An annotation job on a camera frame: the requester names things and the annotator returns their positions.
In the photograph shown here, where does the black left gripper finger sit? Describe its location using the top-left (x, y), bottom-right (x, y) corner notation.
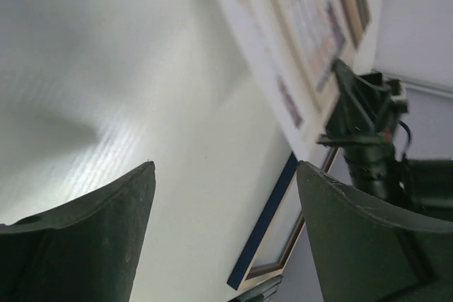
top-left (1, 161), bottom-right (156, 301)

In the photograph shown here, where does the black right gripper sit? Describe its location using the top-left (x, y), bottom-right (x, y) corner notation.
top-left (297, 59), bottom-right (452, 301)

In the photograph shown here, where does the blue wooden picture frame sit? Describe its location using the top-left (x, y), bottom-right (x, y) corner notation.
top-left (226, 146), bottom-right (339, 291)

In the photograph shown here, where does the printed interior photo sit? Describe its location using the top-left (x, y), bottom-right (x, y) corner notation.
top-left (218, 0), bottom-right (382, 160)

